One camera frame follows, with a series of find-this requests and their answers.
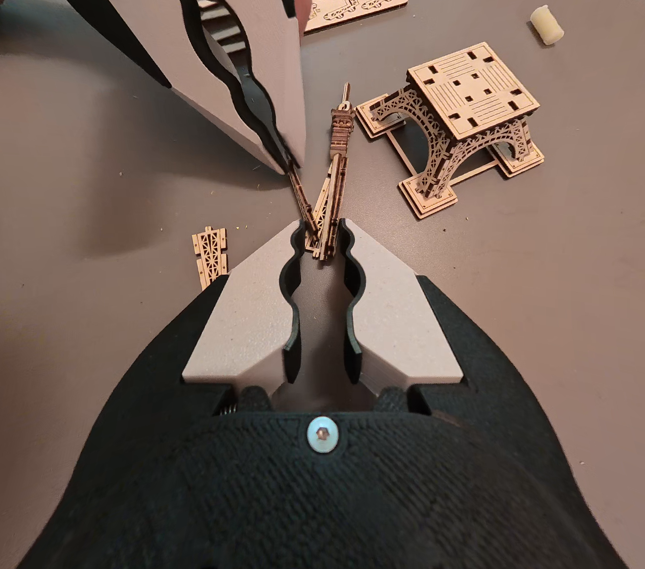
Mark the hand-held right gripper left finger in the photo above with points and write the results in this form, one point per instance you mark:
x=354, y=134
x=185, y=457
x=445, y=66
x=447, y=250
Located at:
x=242, y=327

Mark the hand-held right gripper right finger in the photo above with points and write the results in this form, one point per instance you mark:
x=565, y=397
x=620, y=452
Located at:
x=403, y=327

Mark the wooden lattice panel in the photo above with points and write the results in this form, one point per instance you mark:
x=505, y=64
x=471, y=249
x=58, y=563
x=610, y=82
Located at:
x=209, y=257
x=302, y=201

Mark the wooden tower section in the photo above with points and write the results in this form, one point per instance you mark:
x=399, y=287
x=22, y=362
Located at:
x=330, y=206

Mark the wooden tower spire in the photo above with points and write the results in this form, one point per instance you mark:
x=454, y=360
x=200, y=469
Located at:
x=341, y=126

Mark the grey desk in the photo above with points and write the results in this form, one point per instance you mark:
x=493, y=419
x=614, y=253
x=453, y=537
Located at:
x=504, y=277

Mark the slotted wooden parts sheet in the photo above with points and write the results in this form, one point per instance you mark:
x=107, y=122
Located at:
x=229, y=47

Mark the wooden tower base model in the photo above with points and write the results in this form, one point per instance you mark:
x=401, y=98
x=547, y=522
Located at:
x=473, y=90

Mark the small pale wax cylinder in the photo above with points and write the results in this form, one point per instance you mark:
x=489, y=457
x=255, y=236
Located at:
x=547, y=25

